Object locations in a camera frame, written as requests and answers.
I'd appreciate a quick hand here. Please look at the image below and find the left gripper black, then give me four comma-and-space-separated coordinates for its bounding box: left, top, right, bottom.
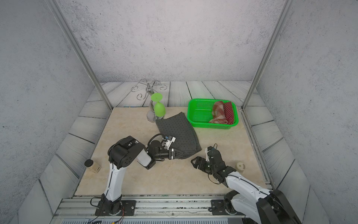
153, 149, 184, 161

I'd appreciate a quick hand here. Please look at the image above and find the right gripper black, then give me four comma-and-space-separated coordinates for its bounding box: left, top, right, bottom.
191, 155, 217, 175

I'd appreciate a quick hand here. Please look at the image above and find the grey polka dot skirt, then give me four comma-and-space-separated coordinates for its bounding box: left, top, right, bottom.
156, 112, 202, 159

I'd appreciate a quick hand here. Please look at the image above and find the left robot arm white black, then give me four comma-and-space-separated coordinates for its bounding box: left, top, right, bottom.
101, 133, 176, 205

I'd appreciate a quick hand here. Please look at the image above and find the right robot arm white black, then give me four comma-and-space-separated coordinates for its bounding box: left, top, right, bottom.
191, 147, 302, 224

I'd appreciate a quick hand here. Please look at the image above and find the small translucent plastic bottle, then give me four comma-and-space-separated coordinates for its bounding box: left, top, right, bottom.
236, 162, 246, 173

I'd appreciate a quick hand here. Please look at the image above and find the green plastic wine glass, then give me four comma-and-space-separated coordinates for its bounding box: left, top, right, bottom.
151, 93, 166, 117

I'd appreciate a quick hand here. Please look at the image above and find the brown plaid rolled skirt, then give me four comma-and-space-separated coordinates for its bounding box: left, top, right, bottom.
209, 101, 228, 125

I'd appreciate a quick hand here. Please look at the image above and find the green plastic basket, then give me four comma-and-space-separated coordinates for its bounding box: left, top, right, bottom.
187, 99, 239, 129

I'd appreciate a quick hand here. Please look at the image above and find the red dotted rolled skirt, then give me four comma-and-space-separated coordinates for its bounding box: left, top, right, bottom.
223, 102, 235, 125

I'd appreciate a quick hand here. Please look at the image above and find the small bottle black cap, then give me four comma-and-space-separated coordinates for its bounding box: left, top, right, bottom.
84, 159, 101, 173

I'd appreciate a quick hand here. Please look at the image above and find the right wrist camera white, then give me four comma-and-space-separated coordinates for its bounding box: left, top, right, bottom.
205, 148, 209, 162

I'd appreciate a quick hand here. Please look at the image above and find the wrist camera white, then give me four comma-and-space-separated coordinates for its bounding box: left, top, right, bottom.
205, 148, 209, 162
163, 136, 176, 150

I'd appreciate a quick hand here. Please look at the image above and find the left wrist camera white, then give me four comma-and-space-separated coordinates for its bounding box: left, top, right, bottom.
163, 136, 176, 150

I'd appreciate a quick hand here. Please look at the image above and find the silver wire glass rack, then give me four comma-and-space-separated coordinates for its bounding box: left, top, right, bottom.
131, 78, 167, 123

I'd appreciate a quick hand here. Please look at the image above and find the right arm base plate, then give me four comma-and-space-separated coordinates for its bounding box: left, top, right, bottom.
208, 199, 231, 216

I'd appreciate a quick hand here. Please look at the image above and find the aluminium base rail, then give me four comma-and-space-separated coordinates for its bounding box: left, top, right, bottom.
51, 194, 253, 224

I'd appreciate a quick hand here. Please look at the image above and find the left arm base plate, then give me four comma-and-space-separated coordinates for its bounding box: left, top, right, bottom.
95, 194, 137, 216

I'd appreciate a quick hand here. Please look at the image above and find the left aluminium frame post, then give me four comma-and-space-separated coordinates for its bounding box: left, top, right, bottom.
46, 0, 114, 111

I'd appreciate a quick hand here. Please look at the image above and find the aluminium frame post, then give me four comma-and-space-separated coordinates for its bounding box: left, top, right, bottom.
46, 0, 114, 111
241, 0, 295, 111

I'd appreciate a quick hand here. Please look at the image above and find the right aluminium frame post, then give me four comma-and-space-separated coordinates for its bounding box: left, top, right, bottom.
241, 0, 295, 111

